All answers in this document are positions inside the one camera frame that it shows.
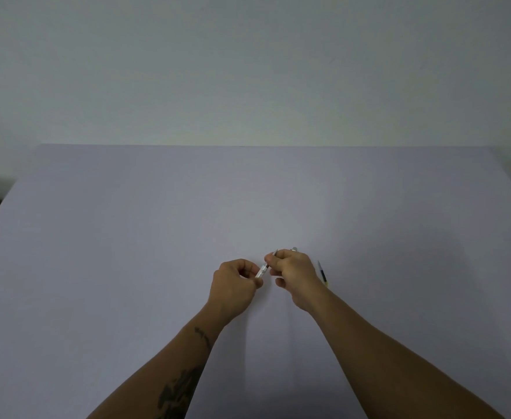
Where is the person's left hand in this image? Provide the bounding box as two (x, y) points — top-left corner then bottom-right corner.
(206, 258), (265, 326)

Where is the person's right hand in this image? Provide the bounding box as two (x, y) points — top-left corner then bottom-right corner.
(265, 249), (328, 314)

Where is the white pen body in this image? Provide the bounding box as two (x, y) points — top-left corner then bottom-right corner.
(257, 250), (279, 280)

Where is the person's left forearm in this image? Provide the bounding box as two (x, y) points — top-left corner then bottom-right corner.
(87, 300), (226, 419)

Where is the person's right forearm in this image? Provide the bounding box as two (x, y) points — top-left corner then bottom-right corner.
(307, 287), (505, 419)

